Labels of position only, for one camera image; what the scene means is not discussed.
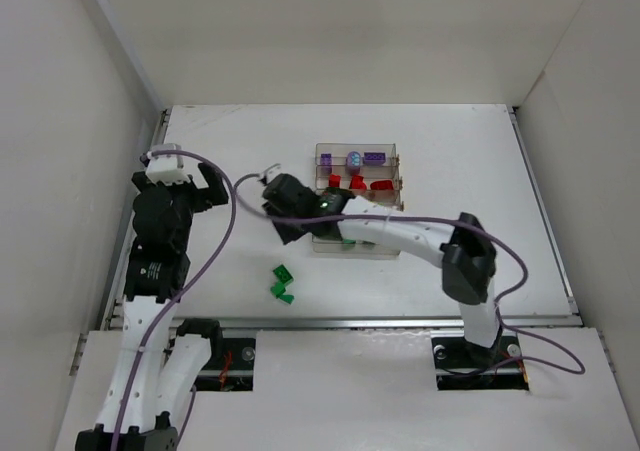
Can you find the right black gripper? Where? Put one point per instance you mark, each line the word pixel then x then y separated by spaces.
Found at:
pixel 279 216

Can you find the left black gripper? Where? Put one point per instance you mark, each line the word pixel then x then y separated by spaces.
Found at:
pixel 178 189

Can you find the green lego small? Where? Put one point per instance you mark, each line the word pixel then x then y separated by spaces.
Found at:
pixel 277 290
pixel 286 298

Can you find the red lego small brick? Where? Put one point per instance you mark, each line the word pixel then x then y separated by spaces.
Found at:
pixel 334 181

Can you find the red lego arch piece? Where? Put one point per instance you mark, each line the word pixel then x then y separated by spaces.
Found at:
pixel 357 183

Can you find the purple lego round brick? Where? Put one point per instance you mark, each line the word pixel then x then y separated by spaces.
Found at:
pixel 353 161

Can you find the red lego block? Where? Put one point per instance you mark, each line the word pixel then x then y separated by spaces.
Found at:
pixel 382 185

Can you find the purple lego long plate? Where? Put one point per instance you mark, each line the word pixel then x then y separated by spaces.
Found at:
pixel 374 158

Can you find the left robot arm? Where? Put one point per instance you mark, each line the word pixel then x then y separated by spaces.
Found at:
pixel 155 373

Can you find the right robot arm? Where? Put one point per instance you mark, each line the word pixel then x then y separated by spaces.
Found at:
pixel 460 249

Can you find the green lego small bottom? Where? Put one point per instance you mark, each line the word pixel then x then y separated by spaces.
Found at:
pixel 286 298

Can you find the clear compartment organizer tray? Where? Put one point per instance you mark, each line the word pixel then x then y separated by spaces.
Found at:
pixel 389 171

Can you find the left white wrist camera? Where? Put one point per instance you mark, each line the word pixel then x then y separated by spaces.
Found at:
pixel 165 163

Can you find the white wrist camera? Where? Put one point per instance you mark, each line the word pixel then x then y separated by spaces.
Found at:
pixel 165 163
pixel 271 172

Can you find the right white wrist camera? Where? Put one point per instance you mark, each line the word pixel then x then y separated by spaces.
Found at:
pixel 271 172

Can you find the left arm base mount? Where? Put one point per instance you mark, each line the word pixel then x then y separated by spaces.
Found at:
pixel 235 361

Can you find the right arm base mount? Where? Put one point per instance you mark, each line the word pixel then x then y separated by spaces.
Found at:
pixel 461 366

